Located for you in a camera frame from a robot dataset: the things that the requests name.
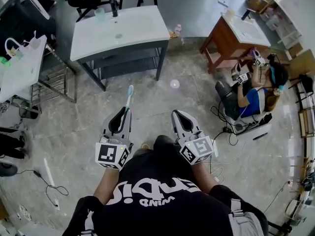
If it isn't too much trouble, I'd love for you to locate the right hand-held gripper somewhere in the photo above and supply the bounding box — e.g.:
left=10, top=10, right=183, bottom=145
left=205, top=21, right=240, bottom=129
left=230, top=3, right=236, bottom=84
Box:
left=171, top=109, right=219, bottom=166

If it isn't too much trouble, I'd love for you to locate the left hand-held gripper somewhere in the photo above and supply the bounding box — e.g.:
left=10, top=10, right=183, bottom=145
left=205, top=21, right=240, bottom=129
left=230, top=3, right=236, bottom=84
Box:
left=95, top=106, right=134, bottom=171

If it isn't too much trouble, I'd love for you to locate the blue toothbrush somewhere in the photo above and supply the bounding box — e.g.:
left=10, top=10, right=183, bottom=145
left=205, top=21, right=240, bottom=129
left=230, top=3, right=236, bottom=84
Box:
left=124, top=84, right=135, bottom=114

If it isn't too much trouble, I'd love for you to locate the person's left forearm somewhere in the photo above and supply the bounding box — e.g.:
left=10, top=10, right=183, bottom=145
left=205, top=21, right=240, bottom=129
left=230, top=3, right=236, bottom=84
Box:
left=93, top=165, right=124, bottom=205

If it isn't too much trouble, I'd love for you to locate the person's right forearm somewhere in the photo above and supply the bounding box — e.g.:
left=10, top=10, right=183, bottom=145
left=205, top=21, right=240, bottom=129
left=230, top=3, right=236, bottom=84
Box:
left=191, top=161, right=220, bottom=194

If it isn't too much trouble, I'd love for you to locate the black metal sink stand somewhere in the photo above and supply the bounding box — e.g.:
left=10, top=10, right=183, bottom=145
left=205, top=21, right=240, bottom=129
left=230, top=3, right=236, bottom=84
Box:
left=76, top=40, right=169, bottom=92

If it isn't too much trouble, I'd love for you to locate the white low stool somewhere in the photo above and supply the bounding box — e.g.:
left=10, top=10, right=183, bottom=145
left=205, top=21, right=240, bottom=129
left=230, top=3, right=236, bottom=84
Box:
left=232, top=116, right=273, bottom=141

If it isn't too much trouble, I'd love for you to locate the white flat bar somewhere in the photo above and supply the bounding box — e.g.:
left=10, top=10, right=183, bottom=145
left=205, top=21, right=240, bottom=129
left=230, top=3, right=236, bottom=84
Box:
left=43, top=158, right=56, bottom=188

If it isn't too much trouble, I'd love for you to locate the person's black printed shirt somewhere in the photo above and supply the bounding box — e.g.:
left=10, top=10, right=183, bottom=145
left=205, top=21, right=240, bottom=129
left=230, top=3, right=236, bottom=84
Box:
left=63, top=135, right=269, bottom=236

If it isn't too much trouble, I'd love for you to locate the brown wooden sink cabinet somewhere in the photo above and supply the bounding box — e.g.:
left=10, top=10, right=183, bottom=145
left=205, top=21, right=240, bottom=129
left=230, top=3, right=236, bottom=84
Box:
left=199, top=16, right=270, bottom=75

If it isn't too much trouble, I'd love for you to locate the large white sink basin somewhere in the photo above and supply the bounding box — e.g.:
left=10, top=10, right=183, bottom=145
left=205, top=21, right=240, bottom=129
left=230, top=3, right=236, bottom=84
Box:
left=70, top=5, right=170, bottom=61

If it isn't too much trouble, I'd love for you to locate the translucent green cup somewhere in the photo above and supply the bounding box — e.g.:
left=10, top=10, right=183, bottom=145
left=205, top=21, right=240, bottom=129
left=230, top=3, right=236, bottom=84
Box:
left=94, top=7, right=105, bottom=23

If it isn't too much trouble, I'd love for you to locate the small white sink basin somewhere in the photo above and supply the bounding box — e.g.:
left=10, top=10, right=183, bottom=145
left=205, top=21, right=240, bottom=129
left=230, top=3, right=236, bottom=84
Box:
left=220, top=8, right=272, bottom=48

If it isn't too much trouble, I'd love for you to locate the translucent pinkish cup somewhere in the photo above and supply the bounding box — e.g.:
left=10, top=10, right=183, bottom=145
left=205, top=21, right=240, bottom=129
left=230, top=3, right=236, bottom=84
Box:
left=29, top=30, right=41, bottom=50

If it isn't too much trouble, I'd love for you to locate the black sink faucet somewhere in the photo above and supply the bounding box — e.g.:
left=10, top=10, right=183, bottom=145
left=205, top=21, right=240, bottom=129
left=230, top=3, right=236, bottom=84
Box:
left=109, top=0, right=120, bottom=18

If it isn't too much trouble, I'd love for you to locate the black angular faucet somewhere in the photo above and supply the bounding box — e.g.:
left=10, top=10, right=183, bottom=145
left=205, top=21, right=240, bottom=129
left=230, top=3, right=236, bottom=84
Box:
left=241, top=7, right=256, bottom=21

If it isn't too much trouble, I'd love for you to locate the white floor appliance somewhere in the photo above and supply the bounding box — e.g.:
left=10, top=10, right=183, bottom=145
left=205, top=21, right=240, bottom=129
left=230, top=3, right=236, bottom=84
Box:
left=284, top=197, right=311, bottom=221

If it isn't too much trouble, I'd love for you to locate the light wooden board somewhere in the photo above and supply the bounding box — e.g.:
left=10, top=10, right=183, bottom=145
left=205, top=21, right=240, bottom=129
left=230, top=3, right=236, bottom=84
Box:
left=287, top=49, right=315, bottom=79

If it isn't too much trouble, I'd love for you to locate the white curved faucet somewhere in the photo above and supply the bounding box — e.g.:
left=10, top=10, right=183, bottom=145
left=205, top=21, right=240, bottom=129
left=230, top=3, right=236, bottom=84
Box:
left=4, top=37, right=22, bottom=57

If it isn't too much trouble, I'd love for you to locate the black equipment case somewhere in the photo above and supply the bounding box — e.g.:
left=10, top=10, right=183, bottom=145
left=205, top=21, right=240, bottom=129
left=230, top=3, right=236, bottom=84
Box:
left=0, top=0, right=58, bottom=61

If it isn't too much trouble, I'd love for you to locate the cardboard box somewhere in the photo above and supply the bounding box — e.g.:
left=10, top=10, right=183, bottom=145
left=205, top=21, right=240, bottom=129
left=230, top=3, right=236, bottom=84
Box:
left=247, top=0, right=272, bottom=13

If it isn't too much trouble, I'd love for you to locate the white storage shelf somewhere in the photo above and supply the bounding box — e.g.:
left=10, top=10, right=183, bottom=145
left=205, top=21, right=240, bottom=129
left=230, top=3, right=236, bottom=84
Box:
left=246, top=0, right=304, bottom=44

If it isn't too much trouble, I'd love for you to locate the black floor cable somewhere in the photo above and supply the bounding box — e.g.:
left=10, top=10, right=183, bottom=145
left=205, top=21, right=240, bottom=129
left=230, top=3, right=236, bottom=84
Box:
left=210, top=92, right=247, bottom=148

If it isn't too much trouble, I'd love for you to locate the white floor cable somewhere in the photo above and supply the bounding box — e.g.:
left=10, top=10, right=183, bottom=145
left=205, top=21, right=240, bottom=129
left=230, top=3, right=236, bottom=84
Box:
left=208, top=141, right=247, bottom=184

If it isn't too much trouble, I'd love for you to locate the chrome sink frame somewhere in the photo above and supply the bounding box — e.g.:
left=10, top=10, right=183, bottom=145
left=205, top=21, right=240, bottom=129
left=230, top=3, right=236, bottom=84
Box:
left=29, top=43, right=77, bottom=113

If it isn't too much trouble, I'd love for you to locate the thin black adapter cable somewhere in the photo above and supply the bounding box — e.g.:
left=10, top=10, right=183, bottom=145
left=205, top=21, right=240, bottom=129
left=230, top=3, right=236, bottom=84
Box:
left=16, top=168, right=70, bottom=207

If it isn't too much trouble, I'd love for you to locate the white sink on chrome frame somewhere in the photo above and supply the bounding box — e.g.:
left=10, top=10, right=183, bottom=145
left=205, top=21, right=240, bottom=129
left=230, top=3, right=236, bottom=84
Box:
left=0, top=34, right=48, bottom=103

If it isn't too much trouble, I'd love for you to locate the grey harness strap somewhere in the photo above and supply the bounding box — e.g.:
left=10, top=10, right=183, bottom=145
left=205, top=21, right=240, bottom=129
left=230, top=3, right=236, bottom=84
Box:
left=228, top=198, right=264, bottom=236

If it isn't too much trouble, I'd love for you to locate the wooden frame rack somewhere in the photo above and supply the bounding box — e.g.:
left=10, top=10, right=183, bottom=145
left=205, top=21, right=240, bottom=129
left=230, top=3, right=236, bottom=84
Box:
left=297, top=106, right=315, bottom=139

